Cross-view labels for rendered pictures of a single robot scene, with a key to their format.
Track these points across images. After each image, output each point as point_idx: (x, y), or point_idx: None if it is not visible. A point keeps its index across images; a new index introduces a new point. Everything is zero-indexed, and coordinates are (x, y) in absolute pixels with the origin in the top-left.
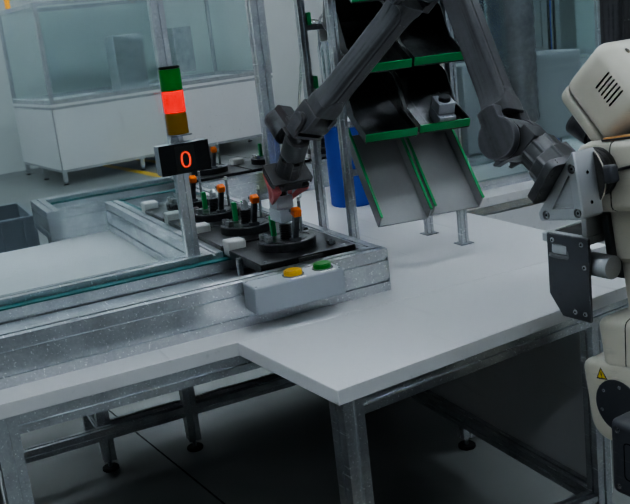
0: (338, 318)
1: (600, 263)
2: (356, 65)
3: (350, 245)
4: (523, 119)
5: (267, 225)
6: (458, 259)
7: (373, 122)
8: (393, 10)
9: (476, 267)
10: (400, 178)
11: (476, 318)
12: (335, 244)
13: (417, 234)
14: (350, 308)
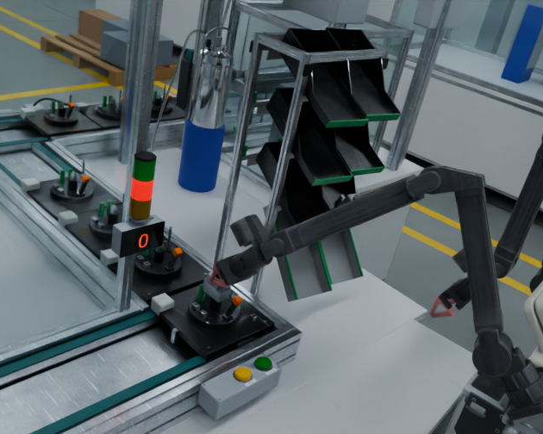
0: (271, 409)
1: (511, 431)
2: (350, 224)
3: (271, 325)
4: (502, 332)
5: (179, 269)
6: (327, 313)
7: (299, 211)
8: (406, 196)
9: (346, 330)
10: (304, 252)
11: (384, 425)
12: (257, 320)
13: (275, 257)
14: (274, 391)
